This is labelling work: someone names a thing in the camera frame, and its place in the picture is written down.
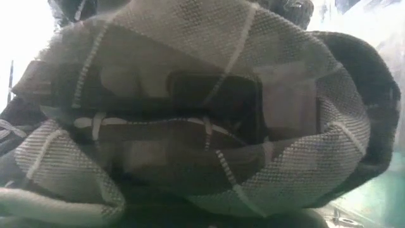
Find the narrow clear plastic bin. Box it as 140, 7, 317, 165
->
0, 0, 405, 228

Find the green table mat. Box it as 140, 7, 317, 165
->
328, 151, 405, 228

